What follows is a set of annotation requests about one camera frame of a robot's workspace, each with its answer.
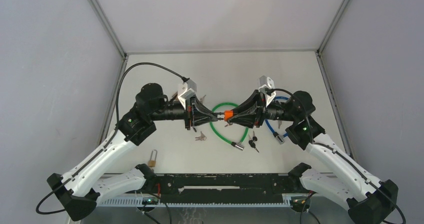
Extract orange padlock black keys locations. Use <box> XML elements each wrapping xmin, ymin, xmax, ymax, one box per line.
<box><xmin>248</xmin><ymin>131</ymin><xmax>259</xmax><ymax>153</ymax></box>

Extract small brass padlock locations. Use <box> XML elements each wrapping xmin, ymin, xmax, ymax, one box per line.
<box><xmin>147</xmin><ymin>149</ymin><xmax>158</xmax><ymax>168</ymax></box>

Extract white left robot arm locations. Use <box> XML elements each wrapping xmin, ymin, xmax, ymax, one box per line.
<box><xmin>47</xmin><ymin>83</ymin><xmax>218</xmax><ymax>222</ymax></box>

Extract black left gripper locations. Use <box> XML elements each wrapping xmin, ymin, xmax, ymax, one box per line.
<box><xmin>150</xmin><ymin>95</ymin><xmax>218</xmax><ymax>131</ymax></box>

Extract green cable lock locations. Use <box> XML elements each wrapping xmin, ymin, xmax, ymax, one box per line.
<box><xmin>209</xmin><ymin>102</ymin><xmax>249</xmax><ymax>151</ymax></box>

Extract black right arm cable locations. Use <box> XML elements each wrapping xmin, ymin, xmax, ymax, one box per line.
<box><xmin>269</xmin><ymin>88</ymin><xmax>408</xmax><ymax>224</ymax></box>

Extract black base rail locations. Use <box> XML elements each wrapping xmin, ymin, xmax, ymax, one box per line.
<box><xmin>147</xmin><ymin>173</ymin><xmax>309</xmax><ymax>205</ymax></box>

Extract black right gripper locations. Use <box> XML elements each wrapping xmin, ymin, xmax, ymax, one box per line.
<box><xmin>227</xmin><ymin>89</ymin><xmax>297</xmax><ymax>129</ymax></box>

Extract brass padlock silver keys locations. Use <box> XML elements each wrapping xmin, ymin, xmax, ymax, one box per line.
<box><xmin>195</xmin><ymin>131</ymin><xmax>207</xmax><ymax>141</ymax></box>

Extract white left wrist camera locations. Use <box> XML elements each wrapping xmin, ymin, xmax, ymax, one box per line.
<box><xmin>176</xmin><ymin>79</ymin><xmax>197</xmax><ymax>110</ymax></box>

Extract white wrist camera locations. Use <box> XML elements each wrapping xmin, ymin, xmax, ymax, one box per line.
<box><xmin>258</xmin><ymin>75</ymin><xmax>276</xmax><ymax>107</ymax></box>
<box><xmin>176</xmin><ymin>79</ymin><xmax>197</xmax><ymax>110</ymax></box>

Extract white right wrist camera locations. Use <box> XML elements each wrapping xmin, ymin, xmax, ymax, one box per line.
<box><xmin>258</xmin><ymin>75</ymin><xmax>276</xmax><ymax>107</ymax></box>

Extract blue cable lock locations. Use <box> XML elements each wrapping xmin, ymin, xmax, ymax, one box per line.
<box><xmin>265</xmin><ymin>96</ymin><xmax>289</xmax><ymax>145</ymax></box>

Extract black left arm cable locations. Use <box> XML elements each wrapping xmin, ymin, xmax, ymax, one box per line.
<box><xmin>35</xmin><ymin>62</ymin><xmax>190</xmax><ymax>216</ymax></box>

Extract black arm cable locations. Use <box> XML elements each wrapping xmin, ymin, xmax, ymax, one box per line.
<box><xmin>269</xmin><ymin>88</ymin><xmax>408</xmax><ymax>224</ymax></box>
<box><xmin>35</xmin><ymin>62</ymin><xmax>190</xmax><ymax>216</ymax></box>

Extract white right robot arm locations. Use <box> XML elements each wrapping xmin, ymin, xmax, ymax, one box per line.
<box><xmin>224</xmin><ymin>89</ymin><xmax>399</xmax><ymax>224</ymax></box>

